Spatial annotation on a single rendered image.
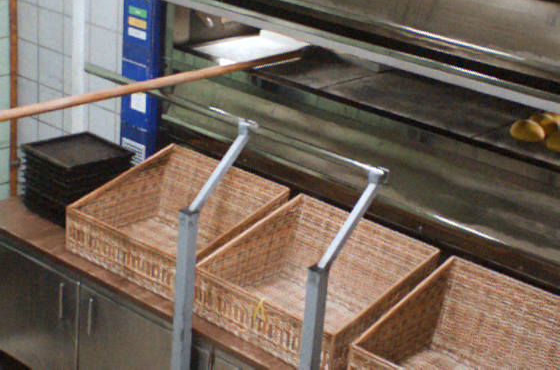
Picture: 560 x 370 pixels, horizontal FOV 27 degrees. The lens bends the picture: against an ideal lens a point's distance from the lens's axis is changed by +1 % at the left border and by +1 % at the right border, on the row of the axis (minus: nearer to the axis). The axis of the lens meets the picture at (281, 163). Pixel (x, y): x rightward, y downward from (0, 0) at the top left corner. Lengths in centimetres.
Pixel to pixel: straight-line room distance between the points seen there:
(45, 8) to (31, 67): 27
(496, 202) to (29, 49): 213
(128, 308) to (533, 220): 127
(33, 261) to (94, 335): 35
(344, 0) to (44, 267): 134
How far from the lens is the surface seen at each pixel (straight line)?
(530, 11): 322
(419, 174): 349
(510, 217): 334
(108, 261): 379
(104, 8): 434
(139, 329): 368
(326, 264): 302
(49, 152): 416
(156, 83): 359
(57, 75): 462
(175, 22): 408
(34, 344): 416
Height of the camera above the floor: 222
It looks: 20 degrees down
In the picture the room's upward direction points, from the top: 5 degrees clockwise
